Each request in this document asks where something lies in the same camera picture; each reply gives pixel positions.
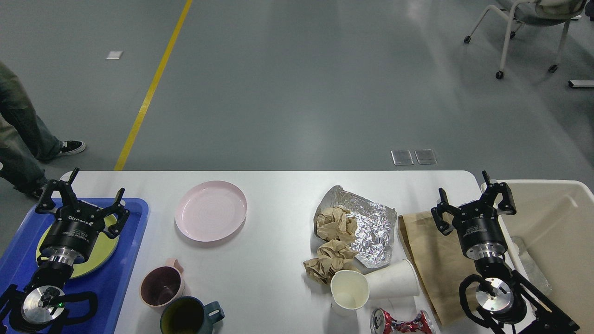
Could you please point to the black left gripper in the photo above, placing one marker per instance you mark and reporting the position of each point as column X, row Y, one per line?
column 72, row 233

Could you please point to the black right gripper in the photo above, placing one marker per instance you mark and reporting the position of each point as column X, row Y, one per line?
column 479, row 229

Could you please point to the pink ribbed mug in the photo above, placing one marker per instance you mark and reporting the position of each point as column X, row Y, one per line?
column 164, row 285

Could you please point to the pink plate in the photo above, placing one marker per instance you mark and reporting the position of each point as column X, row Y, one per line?
column 211, row 211

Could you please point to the dark teal mug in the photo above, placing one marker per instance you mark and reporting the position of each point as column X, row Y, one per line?
column 188, row 315

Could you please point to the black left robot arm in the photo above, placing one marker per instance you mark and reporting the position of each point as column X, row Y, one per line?
column 43, row 303

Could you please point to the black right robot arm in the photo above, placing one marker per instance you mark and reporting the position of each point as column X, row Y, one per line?
column 496, row 295

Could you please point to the yellow-green plate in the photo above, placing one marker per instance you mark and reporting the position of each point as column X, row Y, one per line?
column 104, row 248

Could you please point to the brown paper bag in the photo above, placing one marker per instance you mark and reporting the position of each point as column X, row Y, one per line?
column 439, row 264

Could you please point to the beige plastic bin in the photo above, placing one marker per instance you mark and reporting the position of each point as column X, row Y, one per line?
column 555, row 222

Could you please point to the clear plastic bottle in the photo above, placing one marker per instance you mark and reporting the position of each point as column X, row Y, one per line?
column 534, row 273

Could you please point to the right metal floor socket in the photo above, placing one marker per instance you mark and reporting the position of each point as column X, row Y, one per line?
column 426, row 156

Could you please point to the metal floor socket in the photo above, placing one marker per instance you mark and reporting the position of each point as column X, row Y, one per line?
column 426, row 156
column 402, row 157

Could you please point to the blue plastic tray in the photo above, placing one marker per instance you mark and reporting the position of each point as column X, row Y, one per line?
column 109, row 282

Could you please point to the person in green trousers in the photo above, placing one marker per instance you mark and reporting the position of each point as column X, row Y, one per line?
column 25, row 140

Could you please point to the left metal floor socket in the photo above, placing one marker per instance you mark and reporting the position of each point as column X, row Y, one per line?
column 402, row 157

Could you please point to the lying white paper cup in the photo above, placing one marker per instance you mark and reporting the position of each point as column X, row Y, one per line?
column 394, row 281

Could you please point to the crumpled aluminium foil sheet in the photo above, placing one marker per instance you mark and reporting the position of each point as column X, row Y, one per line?
column 374, row 237

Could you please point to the crumpled brown paper upper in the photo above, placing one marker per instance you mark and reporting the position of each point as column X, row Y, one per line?
column 336, row 223

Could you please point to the crumpled brown paper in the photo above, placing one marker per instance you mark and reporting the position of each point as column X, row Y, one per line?
column 336, row 223
column 332, row 257

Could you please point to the crushed red soda can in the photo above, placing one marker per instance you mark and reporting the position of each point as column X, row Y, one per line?
column 382, row 322

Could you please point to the upright white paper cup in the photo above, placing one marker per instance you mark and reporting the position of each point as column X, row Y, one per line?
column 350, row 292

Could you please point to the crumpled brown paper lower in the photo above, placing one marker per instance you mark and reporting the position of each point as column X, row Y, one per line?
column 332, row 257

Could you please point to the white metal bar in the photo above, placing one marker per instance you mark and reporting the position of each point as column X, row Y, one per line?
column 581, row 84

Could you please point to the white frame chair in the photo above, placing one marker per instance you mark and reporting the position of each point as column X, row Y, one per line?
column 542, row 13

